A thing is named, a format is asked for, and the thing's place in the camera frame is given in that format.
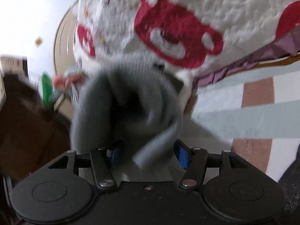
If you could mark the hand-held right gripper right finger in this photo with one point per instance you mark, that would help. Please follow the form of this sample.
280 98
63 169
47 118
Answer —
181 154

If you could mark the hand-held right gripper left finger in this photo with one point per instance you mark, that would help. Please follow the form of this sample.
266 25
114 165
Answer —
117 155

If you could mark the grey knit sweater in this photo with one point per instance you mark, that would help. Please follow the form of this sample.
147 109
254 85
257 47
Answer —
131 98

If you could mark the checkered blanket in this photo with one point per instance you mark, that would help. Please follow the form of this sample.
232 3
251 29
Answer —
234 121

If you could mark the white small drawer cabinet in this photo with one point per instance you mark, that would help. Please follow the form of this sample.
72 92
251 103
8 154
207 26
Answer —
62 105

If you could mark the grey bunny plush toy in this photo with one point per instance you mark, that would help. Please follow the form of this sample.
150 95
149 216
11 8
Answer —
68 79

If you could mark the brown wooden drawer cabinet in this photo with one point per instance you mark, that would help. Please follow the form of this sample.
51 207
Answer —
28 133

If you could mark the green plastic bag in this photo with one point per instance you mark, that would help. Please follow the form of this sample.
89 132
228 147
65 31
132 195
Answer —
46 89

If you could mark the cream curved headboard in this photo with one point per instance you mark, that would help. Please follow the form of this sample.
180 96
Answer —
58 39

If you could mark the geometric patterned table cloth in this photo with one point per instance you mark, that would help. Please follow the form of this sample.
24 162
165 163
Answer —
11 63

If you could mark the red bear print quilt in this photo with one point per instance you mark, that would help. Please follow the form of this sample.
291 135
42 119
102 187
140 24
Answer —
187 9

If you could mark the yellow wall sticker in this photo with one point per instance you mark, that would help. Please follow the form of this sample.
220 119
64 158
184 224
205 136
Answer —
38 41

